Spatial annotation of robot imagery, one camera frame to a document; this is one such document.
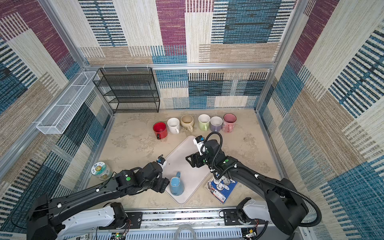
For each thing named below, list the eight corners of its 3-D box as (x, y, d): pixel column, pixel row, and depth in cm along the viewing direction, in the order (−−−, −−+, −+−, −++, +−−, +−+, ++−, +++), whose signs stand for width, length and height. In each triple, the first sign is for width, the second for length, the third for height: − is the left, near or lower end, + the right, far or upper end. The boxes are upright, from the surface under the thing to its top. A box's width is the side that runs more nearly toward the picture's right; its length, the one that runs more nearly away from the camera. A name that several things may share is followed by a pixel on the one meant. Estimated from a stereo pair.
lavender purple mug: (210, 135, 108) (211, 127, 101) (209, 124, 114) (210, 116, 107) (222, 135, 108) (224, 127, 101) (220, 124, 114) (222, 116, 107)
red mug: (159, 141, 104) (157, 134, 98) (152, 132, 109) (150, 125, 103) (170, 135, 108) (169, 127, 101) (163, 126, 112) (161, 119, 106)
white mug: (168, 137, 106) (166, 129, 98) (169, 126, 113) (167, 117, 105) (179, 137, 106) (178, 129, 98) (180, 126, 113) (179, 117, 105)
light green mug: (198, 136, 107) (198, 127, 99) (198, 123, 114) (198, 113, 107) (209, 136, 107) (210, 127, 99) (208, 123, 114) (209, 113, 106)
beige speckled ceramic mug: (181, 134, 107) (180, 127, 101) (181, 121, 115) (181, 114, 108) (193, 134, 107) (193, 126, 101) (193, 121, 115) (193, 114, 108)
